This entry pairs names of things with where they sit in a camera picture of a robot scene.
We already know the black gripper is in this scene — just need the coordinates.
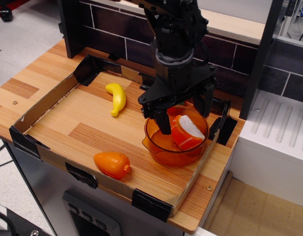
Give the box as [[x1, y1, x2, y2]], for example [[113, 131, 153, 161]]
[[138, 56, 217, 135]]

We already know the orange white toy sushi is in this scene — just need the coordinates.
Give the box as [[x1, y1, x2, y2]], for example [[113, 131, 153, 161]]
[[171, 115, 205, 151]]

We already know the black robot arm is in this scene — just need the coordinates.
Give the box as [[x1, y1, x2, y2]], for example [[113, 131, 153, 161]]
[[135, 0, 217, 135]]

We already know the cardboard fence with black tape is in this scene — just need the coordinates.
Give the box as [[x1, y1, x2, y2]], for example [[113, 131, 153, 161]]
[[9, 55, 236, 221]]

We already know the transparent orange plastic pot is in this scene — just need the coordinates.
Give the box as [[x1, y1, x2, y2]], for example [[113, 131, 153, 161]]
[[143, 107, 210, 167]]

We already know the red toy strawberry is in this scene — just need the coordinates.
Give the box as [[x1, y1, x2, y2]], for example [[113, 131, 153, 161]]
[[167, 101, 193, 115]]

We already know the yellow toy banana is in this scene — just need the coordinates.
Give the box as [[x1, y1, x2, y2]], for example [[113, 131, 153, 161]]
[[105, 83, 126, 117]]

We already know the orange toy carrot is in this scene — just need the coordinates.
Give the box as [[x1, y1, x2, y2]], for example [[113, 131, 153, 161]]
[[93, 152, 131, 179]]

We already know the light wooden shelf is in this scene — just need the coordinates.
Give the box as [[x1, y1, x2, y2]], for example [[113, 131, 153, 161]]
[[91, 0, 266, 46]]

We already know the white toy sink drainboard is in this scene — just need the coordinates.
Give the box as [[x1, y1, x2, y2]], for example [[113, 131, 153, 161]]
[[230, 91, 303, 206]]

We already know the grey toy oven panel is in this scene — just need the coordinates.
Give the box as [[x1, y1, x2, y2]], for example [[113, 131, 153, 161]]
[[62, 192, 122, 236]]

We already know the black caster wheel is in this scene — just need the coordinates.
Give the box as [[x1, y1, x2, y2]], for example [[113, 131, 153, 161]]
[[0, 6, 13, 22]]

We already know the dark grey vertical post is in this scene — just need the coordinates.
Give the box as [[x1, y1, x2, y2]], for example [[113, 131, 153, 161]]
[[240, 0, 283, 120]]

